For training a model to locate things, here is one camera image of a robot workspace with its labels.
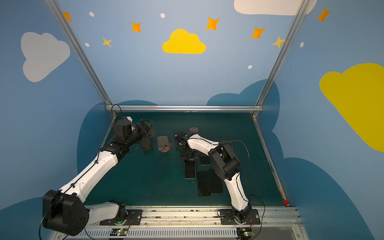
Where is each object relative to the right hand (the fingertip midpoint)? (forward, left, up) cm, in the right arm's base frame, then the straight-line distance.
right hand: (189, 159), depth 95 cm
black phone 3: (-14, -10, -1) cm, 17 cm away
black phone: (-7, -1, 0) cm, 7 cm away
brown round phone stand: (+7, +18, +5) cm, 20 cm away
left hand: (+6, +21, +25) cm, 33 cm away
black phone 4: (-14, -17, +1) cm, 22 cm away
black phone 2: (-4, -10, +7) cm, 13 cm away
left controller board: (-40, +31, 0) cm, 51 cm away
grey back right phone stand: (+18, -1, +8) cm, 19 cm away
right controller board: (-37, -30, -1) cm, 48 cm away
